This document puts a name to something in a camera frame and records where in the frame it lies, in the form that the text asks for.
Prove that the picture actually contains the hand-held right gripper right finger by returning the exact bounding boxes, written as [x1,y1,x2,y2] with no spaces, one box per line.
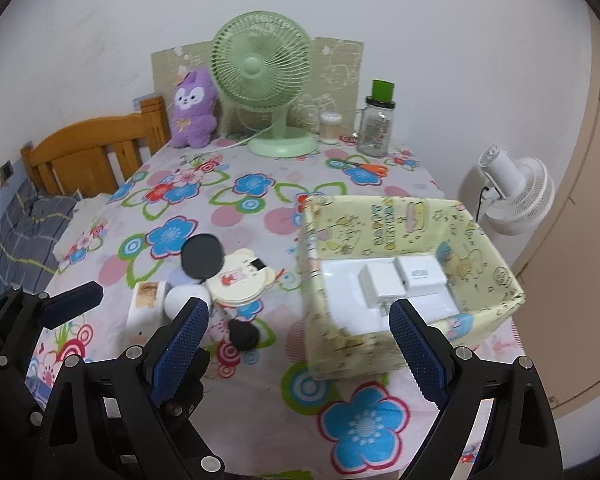
[389,298,563,480]

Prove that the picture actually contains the yellow cartoon fabric storage box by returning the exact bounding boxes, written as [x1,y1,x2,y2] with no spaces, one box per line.
[295,194,527,380]

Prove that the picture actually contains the small black round object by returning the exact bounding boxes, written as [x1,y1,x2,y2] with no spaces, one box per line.
[228,319,261,351]

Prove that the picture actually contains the clear cotton swab jar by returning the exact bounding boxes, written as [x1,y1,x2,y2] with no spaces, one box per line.
[319,111,343,145]

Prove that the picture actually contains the white clip fan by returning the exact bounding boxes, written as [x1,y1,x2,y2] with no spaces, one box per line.
[457,145,556,236]

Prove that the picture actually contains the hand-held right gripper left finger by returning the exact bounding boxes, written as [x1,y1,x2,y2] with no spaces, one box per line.
[45,297,226,480]

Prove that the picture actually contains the beige cartoon print board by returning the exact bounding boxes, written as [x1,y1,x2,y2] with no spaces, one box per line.
[151,37,366,143]

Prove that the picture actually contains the floral tablecloth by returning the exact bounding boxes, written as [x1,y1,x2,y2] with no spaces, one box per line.
[25,132,523,480]

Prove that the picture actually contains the black power cable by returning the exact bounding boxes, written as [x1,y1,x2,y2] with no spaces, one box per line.
[475,186,492,222]

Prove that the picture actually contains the orange handled scissors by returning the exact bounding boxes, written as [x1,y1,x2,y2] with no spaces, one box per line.
[330,157,388,177]

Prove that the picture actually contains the white charger plug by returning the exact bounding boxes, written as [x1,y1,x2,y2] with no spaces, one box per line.
[357,260,407,313]

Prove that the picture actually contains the purple plush toy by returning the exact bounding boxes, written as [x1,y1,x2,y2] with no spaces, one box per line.
[167,67,221,150]

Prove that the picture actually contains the white fan power cable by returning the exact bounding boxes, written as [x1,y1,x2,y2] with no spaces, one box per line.
[182,127,273,161]

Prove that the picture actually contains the beige door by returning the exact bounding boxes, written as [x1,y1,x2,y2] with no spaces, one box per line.
[510,5,600,418]

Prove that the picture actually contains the grey plaid bedding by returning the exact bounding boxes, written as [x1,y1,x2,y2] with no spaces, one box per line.
[0,180,81,286]

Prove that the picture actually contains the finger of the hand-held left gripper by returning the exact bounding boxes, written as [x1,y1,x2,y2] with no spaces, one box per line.
[0,281,104,428]

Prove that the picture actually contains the glass mug jar green lid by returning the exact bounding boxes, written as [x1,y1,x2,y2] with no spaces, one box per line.
[352,79,397,157]

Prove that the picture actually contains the white bear shaped compact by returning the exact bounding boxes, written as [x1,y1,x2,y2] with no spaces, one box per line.
[207,249,280,311]

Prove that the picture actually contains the black cylinder container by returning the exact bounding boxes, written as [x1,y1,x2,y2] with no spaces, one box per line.
[181,234,226,281]

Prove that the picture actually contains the small white box with picture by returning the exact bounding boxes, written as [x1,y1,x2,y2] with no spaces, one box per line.
[125,280,168,346]

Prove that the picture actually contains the white boxes inside storage box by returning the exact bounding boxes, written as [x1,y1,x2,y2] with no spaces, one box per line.
[320,257,463,336]

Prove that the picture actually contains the wooden bed headboard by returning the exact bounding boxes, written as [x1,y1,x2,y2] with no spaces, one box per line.
[20,95,171,197]

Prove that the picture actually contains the green desk fan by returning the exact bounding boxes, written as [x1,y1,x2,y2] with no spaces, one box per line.
[210,10,318,158]

